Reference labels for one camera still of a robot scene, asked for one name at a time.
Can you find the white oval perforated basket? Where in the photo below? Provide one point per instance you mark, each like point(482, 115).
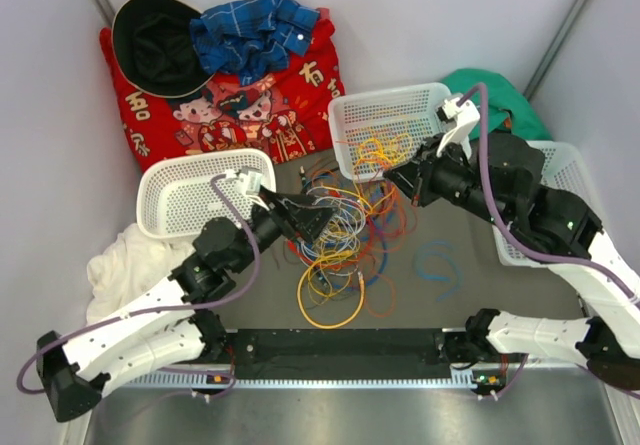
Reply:
point(175, 198)

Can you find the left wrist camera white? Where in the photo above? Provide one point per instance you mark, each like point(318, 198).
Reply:
point(247, 180)

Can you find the white rectangular basket, middle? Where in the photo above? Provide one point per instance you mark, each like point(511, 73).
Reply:
point(377, 130)

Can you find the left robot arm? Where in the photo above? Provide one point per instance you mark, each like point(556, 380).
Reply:
point(175, 320)

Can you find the red printed cloth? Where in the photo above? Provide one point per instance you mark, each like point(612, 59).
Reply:
point(284, 114)

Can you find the white rectangular basket,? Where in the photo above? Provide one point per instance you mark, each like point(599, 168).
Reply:
point(377, 130)
point(563, 169)

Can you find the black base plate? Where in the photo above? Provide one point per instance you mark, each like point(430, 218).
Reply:
point(342, 354)

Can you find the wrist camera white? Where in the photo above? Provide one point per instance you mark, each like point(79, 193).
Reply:
point(461, 116)
point(247, 180)

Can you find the grey corner post right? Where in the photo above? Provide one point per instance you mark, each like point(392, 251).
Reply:
point(555, 46)

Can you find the blue plaid shirt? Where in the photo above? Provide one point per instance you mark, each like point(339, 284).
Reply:
point(252, 38)

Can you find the white rectangular basket, right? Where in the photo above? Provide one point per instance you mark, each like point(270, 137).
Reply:
point(563, 169)

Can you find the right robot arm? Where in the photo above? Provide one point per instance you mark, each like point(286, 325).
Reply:
point(553, 227)

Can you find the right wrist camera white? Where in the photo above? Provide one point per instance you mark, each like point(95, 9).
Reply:
point(461, 116)

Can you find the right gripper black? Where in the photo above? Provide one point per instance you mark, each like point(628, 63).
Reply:
point(416, 178)

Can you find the black hat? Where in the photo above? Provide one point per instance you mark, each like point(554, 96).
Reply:
point(153, 47)

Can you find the white cloth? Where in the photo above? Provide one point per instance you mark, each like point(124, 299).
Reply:
point(128, 268)

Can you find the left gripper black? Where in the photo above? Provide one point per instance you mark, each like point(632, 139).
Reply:
point(295, 215)

